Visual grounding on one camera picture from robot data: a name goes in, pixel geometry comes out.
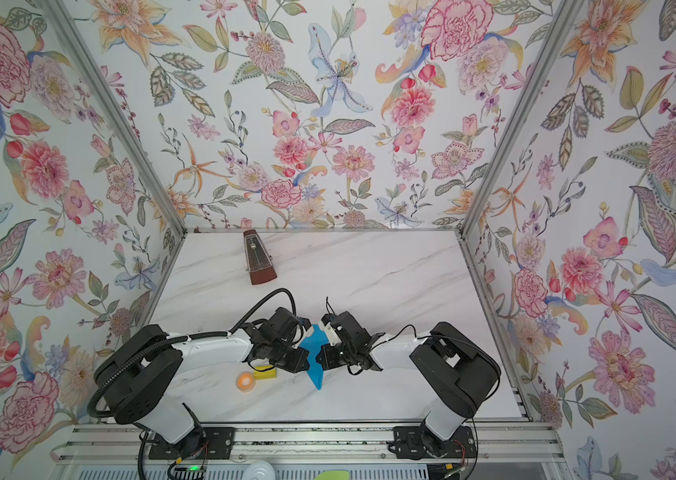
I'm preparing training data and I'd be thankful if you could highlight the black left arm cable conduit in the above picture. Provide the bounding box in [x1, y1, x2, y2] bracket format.
[87, 287, 297, 419]

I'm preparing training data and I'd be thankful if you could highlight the orange tape roll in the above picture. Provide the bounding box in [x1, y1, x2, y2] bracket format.
[235, 372, 256, 393]

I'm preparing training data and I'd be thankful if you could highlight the right back aluminium corner post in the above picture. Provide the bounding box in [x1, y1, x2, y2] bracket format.
[458, 0, 581, 240]

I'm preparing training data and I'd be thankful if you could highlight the blue square paper sheet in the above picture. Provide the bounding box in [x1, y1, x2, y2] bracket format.
[300, 324, 329, 390]

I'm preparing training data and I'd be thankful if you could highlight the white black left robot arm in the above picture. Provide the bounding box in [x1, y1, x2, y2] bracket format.
[87, 308, 311, 445]

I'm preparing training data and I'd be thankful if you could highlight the yellow block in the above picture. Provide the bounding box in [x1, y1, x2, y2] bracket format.
[253, 366, 277, 381]

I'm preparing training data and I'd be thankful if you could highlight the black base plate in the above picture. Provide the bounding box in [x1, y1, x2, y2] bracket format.
[387, 425, 477, 460]
[148, 427, 236, 461]

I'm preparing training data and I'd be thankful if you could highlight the left back aluminium corner post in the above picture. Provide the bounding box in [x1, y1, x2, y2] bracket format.
[39, 0, 187, 240]

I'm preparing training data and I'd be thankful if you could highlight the aluminium front rail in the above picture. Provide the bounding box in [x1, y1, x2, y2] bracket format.
[50, 421, 564, 464]

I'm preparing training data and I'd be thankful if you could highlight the aluminium corner post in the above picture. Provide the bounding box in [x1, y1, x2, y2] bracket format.
[458, 0, 581, 240]
[39, 0, 187, 240]

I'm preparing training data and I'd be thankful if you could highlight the brown wooden metronome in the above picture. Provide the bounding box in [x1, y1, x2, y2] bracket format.
[243, 229, 277, 285]

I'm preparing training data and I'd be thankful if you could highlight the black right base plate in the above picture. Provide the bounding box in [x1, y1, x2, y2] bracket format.
[387, 425, 477, 460]

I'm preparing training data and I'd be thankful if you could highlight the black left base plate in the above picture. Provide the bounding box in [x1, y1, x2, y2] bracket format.
[148, 427, 236, 461]

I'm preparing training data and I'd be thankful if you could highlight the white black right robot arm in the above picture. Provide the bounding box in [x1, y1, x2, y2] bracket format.
[310, 312, 501, 442]

